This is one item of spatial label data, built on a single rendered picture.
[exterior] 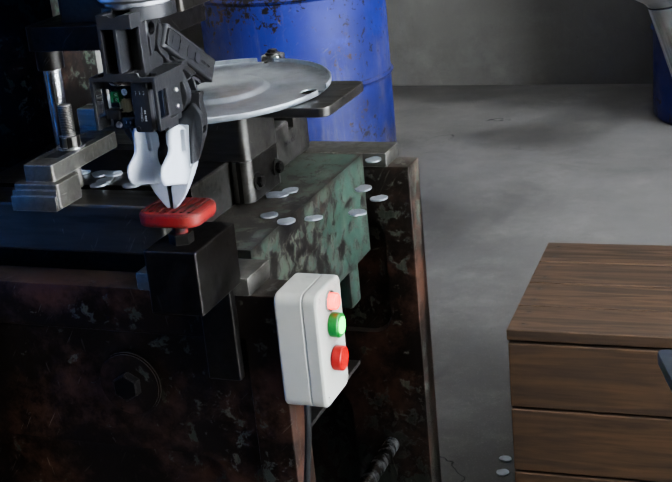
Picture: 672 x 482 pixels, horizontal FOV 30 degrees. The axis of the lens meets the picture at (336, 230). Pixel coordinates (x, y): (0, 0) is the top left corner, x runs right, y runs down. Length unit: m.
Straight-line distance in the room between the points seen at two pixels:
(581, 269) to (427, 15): 2.98
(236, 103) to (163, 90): 0.35
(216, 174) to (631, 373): 0.71
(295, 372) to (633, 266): 0.88
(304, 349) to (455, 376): 1.22
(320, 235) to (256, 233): 0.16
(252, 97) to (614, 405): 0.74
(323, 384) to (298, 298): 0.10
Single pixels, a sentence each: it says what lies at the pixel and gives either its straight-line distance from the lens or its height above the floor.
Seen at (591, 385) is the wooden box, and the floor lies 0.27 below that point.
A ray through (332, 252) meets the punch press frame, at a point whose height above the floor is 0.55.
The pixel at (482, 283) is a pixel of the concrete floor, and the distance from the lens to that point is 3.01.
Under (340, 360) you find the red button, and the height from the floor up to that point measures 0.54.
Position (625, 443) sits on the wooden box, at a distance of 1.95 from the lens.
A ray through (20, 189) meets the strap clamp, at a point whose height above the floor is 0.73.
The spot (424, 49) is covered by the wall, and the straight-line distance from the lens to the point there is 5.03.
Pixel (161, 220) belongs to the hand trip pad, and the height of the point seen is 0.74.
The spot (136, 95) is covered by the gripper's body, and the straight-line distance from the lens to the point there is 1.20.
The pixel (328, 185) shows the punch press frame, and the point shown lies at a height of 0.64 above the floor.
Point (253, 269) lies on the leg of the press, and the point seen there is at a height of 0.64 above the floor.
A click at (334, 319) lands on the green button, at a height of 0.59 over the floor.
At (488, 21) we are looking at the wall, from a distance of 4.94.
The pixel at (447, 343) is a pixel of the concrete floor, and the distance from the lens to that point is 2.70.
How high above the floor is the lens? 1.13
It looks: 19 degrees down
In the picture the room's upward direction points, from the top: 6 degrees counter-clockwise
